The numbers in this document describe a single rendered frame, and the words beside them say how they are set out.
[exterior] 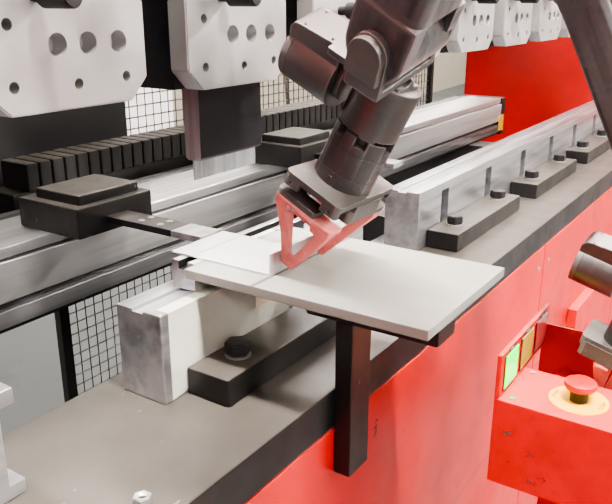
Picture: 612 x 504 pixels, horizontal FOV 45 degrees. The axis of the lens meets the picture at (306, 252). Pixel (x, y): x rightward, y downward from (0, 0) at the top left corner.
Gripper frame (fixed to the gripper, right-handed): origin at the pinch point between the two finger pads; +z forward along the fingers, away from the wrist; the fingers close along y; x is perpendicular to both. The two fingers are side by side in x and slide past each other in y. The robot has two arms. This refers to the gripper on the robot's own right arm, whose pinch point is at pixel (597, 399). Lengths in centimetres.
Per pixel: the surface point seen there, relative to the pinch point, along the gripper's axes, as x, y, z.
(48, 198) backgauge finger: 41, 64, -12
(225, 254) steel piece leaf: 40, 37, -17
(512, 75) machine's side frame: -179, 79, -6
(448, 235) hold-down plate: -9.1, 30.1, -8.7
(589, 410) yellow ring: 11.4, 0.0, -4.3
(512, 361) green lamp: 11.1, 10.6, -5.2
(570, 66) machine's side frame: -179, 60, -16
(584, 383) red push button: 10.4, 1.9, -6.7
